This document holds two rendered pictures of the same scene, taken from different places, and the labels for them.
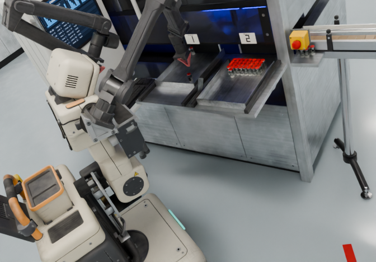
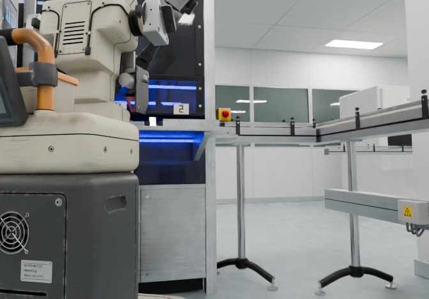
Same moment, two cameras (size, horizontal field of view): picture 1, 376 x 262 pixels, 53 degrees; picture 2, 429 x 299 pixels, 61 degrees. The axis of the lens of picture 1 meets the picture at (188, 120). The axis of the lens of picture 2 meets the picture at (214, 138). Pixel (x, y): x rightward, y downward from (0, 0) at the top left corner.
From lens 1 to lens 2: 172 cm
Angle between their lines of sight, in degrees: 67
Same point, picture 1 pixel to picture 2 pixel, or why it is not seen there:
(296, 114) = (213, 192)
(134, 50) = not seen: outside the picture
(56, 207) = (62, 100)
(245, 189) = not seen: outside the picture
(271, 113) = (187, 195)
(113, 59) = not seen: hidden behind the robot
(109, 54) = not seen: hidden behind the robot
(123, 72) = (177, 4)
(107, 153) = (110, 96)
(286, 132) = (200, 220)
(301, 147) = (212, 237)
